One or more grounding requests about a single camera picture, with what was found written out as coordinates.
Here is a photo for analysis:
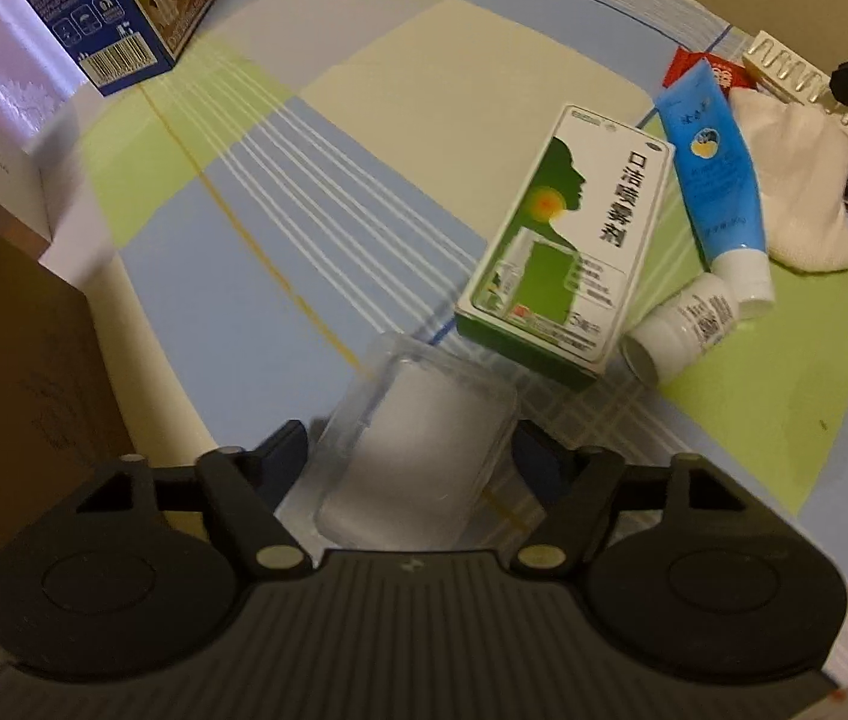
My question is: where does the green white spray box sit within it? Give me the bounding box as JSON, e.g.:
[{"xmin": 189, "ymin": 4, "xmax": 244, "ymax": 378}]
[{"xmin": 455, "ymin": 104, "xmax": 675, "ymax": 390}]

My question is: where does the brown cardboard storage box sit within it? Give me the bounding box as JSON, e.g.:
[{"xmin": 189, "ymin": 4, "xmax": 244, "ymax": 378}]
[{"xmin": 0, "ymin": 236, "xmax": 133, "ymax": 550}]

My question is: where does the white pill bottle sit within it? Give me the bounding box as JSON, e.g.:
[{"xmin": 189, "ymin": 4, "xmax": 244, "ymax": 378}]
[{"xmin": 621, "ymin": 273, "xmax": 739, "ymax": 387}]

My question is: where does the clear plastic case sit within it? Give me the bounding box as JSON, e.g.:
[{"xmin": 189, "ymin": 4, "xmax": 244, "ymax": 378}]
[{"xmin": 311, "ymin": 333, "xmax": 518, "ymax": 551}]

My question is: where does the blue hand cream tube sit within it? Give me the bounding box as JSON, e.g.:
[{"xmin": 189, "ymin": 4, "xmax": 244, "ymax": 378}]
[{"xmin": 657, "ymin": 59, "xmax": 775, "ymax": 320}]

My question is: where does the checkered tablecloth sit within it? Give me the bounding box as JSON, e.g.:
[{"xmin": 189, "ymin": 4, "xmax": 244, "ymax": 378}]
[{"xmin": 44, "ymin": 0, "xmax": 848, "ymax": 684}]

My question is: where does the white pill blister pack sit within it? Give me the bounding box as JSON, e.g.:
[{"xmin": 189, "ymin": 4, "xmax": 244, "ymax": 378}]
[{"xmin": 743, "ymin": 31, "xmax": 848, "ymax": 133}]

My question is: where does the red snack packet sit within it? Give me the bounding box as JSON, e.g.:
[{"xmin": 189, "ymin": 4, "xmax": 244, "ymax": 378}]
[{"xmin": 661, "ymin": 47, "xmax": 759, "ymax": 95}]

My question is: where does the white cloth pouch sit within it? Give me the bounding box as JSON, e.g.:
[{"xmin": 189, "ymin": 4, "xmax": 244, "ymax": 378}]
[{"xmin": 730, "ymin": 88, "xmax": 848, "ymax": 275}]

